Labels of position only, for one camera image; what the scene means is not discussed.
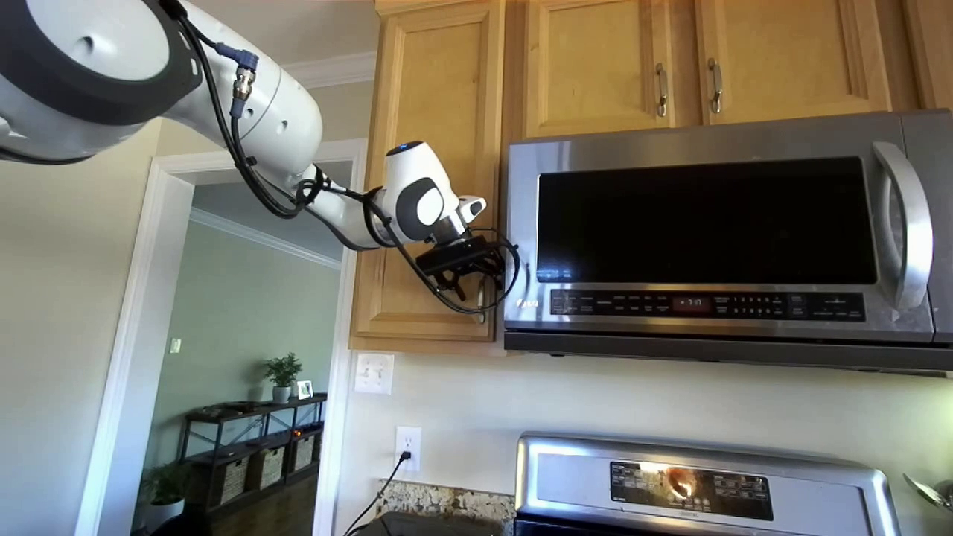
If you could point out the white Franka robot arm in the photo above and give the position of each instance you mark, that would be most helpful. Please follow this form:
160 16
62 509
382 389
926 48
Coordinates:
270 107

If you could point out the wooden cabinet body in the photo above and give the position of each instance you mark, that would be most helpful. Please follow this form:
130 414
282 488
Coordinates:
513 60

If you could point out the white wall outlet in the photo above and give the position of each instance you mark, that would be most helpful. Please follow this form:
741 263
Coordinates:
409 442

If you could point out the speckled granite backsplash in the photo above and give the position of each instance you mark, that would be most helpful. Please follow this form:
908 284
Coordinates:
449 499

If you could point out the silver spoon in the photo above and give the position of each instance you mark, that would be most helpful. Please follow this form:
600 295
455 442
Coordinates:
929 491

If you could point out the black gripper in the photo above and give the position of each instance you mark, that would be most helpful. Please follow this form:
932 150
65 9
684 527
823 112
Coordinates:
461 261

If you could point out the stainless steel stove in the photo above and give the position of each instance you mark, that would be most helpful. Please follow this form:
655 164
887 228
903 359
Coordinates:
576 487

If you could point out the small distant wall switch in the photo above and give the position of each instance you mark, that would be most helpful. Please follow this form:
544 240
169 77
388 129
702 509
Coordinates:
175 347

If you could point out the large floor plant pot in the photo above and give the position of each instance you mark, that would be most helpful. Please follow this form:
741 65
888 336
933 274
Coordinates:
165 496

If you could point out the white double light switch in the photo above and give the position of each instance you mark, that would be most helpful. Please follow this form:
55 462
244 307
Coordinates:
373 372

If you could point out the stainless steel microwave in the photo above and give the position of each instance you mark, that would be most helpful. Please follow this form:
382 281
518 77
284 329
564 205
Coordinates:
717 316

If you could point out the woven storage basket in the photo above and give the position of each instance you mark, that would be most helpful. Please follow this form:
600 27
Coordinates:
270 464
230 479
303 453

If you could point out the small green potted plant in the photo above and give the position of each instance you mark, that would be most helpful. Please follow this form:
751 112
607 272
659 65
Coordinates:
284 372

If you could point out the white crown molding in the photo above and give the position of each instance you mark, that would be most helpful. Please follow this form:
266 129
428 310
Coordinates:
343 71

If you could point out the white doorway frame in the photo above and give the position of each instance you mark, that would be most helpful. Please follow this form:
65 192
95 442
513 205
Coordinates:
136 347

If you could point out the dark console shelf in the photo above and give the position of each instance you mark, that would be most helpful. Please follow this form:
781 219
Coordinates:
229 435

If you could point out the tall wooden cabinet door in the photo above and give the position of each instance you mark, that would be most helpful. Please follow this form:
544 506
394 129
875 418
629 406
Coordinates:
436 77

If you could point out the short wooden cabinet door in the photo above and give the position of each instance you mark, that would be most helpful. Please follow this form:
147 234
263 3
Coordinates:
598 64
795 55

